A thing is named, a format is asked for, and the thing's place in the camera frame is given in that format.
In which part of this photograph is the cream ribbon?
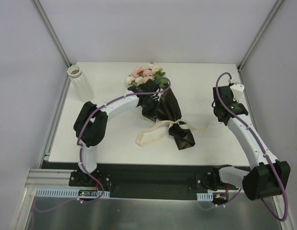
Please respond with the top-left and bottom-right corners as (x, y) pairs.
(136, 119), (208, 147)

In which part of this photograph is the pink and white flower bouquet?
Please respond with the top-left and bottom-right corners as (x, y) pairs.
(125, 62), (168, 89)

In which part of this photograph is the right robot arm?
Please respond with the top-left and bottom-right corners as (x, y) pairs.
(202, 84), (291, 200)

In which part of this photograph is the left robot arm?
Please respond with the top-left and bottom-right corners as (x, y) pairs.
(73, 80), (163, 186)

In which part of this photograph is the white ribbed vase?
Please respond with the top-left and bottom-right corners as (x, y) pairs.
(67, 65), (94, 103)

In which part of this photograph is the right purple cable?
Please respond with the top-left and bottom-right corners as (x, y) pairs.
(197, 72), (289, 222)

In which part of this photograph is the purple cable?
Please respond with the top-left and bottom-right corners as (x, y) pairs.
(197, 72), (289, 222)
(33, 77), (171, 212)

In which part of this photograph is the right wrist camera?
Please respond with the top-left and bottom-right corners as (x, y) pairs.
(229, 82), (245, 102)

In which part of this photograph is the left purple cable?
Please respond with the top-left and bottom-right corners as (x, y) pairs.
(33, 77), (171, 212)

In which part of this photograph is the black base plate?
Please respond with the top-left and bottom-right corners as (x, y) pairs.
(41, 161), (240, 201)

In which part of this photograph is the right aluminium frame post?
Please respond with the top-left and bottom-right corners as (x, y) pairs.
(237, 0), (285, 73)

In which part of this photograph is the aluminium frame post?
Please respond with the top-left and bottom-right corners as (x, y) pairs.
(237, 0), (285, 73)
(31, 0), (73, 67)

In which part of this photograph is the right white cable duct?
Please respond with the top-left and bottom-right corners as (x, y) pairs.
(196, 192), (214, 202)

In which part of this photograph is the white cable duct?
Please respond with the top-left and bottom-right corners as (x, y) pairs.
(35, 188), (110, 199)
(196, 192), (214, 202)

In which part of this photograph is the left white cable duct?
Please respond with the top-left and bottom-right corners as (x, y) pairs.
(35, 188), (110, 199)

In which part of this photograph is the aluminium rail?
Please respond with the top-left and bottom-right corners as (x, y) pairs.
(25, 168), (79, 188)

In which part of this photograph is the left aluminium frame post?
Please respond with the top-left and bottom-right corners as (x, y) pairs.
(31, 0), (73, 67)

